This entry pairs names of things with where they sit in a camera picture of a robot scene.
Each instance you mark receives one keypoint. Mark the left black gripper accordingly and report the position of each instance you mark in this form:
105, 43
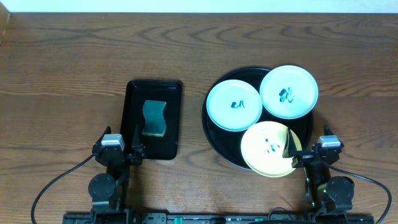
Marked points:
125, 156

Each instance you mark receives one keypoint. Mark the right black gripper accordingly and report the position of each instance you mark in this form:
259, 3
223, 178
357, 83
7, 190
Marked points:
290, 149

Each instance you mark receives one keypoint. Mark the green yellow sponge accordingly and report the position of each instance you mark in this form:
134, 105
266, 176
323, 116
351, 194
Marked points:
155, 124

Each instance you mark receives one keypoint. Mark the yellow plate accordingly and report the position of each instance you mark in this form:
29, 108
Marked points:
262, 146

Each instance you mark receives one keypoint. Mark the light blue plate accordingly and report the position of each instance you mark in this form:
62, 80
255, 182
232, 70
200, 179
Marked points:
234, 105

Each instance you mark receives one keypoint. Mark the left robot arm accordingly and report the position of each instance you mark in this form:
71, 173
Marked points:
109, 190

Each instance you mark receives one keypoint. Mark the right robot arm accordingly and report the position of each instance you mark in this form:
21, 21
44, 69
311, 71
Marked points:
325, 193

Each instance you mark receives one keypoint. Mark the rectangular black tray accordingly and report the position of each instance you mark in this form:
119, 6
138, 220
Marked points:
137, 92

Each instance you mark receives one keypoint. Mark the round black tray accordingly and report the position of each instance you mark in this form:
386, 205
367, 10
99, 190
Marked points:
228, 144

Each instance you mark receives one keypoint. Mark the white plate with blue stain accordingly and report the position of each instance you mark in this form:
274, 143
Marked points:
289, 92

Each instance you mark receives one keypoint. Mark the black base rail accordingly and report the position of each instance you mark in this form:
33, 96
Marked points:
163, 218

